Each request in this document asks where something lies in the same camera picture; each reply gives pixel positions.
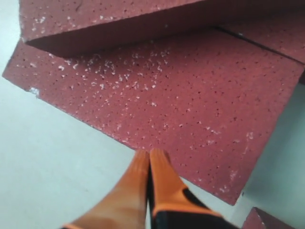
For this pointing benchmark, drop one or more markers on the red second row brick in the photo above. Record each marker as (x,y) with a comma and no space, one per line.
(259,219)

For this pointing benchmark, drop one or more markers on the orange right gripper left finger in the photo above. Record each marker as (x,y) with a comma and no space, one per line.
(124,207)

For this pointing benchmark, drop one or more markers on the red brick under leaning brick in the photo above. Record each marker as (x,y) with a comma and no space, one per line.
(275,25)

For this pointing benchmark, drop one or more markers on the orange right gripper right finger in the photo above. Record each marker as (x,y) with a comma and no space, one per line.
(173,206)

